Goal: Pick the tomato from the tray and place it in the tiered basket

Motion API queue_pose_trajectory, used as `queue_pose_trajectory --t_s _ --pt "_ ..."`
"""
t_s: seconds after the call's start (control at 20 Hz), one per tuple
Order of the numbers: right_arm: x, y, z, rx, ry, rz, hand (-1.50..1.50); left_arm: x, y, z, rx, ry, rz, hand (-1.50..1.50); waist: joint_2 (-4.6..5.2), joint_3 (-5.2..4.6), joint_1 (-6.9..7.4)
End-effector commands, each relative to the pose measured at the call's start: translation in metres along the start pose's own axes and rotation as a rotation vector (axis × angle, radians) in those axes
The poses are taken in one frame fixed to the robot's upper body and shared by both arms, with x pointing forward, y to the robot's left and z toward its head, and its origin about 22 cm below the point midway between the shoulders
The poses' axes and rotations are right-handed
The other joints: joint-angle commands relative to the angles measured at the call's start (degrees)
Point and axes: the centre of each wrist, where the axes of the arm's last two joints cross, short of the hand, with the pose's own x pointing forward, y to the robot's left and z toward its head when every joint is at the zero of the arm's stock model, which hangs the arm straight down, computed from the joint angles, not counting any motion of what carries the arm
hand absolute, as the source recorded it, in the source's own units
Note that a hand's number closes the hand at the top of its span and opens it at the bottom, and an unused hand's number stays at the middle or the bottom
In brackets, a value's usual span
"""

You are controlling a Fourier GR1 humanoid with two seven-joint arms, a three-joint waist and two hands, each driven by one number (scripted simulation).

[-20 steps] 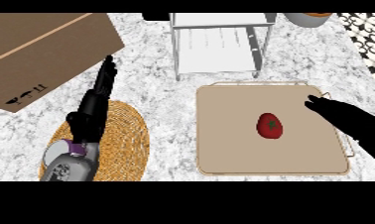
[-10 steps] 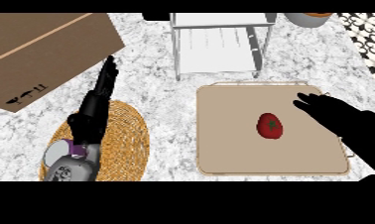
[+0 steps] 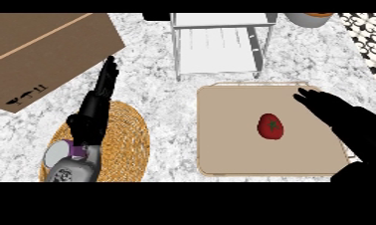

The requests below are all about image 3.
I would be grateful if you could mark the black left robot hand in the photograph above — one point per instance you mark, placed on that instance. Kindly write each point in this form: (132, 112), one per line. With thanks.
(97, 103)

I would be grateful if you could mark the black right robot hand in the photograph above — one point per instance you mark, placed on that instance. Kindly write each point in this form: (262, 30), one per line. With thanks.
(343, 116)

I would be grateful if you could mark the red tomato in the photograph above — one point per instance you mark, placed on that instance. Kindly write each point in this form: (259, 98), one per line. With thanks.
(271, 126)

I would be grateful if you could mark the beige tray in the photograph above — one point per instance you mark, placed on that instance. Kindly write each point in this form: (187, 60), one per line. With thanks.
(255, 136)

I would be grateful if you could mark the white tiered basket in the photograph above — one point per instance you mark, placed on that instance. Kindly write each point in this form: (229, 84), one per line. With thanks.
(221, 46)

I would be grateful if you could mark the round woven wicker placemat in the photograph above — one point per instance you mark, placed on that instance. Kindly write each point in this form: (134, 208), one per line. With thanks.
(125, 142)

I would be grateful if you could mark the brown cardboard box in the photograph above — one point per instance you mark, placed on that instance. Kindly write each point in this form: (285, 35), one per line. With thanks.
(45, 53)

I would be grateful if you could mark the black and white patterned cloth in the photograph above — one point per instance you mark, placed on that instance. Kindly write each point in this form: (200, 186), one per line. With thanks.
(364, 35)

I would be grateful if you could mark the black object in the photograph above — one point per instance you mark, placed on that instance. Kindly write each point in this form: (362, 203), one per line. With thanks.
(156, 16)

